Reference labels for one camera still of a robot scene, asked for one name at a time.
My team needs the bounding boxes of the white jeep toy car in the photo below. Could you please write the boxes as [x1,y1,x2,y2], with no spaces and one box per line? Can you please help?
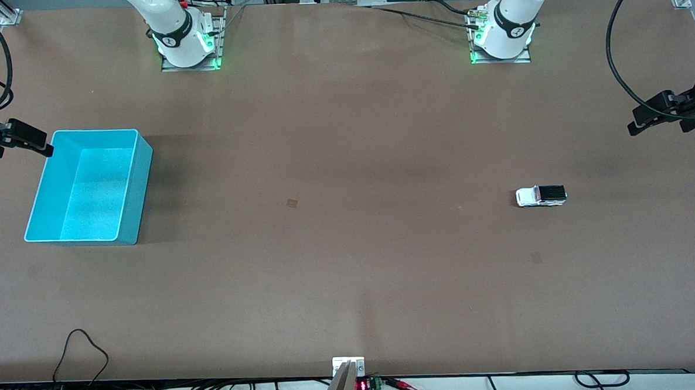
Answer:
[515,184,568,208]

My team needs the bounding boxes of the teal plastic bin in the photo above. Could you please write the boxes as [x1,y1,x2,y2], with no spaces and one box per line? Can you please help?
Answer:
[19,126,158,251]

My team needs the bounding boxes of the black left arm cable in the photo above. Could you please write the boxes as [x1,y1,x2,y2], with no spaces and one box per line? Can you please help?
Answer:
[604,0,695,124]

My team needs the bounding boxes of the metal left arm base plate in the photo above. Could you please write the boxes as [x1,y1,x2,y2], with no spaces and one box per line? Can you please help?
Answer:
[467,2,533,66]

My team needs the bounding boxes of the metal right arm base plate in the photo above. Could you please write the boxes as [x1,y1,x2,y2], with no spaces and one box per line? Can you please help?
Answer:
[159,6,228,73]

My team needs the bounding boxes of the thick black table cable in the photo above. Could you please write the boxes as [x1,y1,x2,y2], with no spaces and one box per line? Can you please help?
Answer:
[427,0,475,19]

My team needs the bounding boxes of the thin black table cable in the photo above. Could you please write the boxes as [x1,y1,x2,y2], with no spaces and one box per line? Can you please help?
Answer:
[339,0,482,36]

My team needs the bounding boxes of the coiled black cable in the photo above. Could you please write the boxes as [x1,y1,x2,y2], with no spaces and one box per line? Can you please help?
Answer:
[574,368,631,389]

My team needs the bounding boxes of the white mounting bracket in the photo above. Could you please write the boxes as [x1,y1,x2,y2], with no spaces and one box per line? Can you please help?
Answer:
[332,356,366,378]

